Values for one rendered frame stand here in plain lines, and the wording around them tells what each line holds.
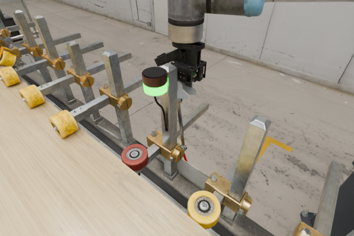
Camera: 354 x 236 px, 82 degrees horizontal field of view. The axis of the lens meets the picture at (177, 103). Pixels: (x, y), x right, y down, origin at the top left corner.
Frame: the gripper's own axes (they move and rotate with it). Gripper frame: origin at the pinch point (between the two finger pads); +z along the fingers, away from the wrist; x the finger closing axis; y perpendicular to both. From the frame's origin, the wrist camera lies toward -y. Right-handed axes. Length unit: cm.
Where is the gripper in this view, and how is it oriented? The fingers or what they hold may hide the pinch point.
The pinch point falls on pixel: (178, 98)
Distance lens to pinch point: 67.0
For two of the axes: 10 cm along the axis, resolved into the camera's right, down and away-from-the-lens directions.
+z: 0.0, 8.0, 6.0
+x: 6.3, -4.7, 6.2
